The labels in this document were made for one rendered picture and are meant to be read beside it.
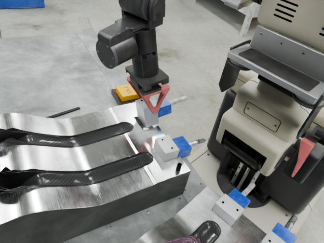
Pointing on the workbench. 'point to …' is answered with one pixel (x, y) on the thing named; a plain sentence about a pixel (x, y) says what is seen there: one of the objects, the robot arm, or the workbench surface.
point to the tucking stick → (64, 112)
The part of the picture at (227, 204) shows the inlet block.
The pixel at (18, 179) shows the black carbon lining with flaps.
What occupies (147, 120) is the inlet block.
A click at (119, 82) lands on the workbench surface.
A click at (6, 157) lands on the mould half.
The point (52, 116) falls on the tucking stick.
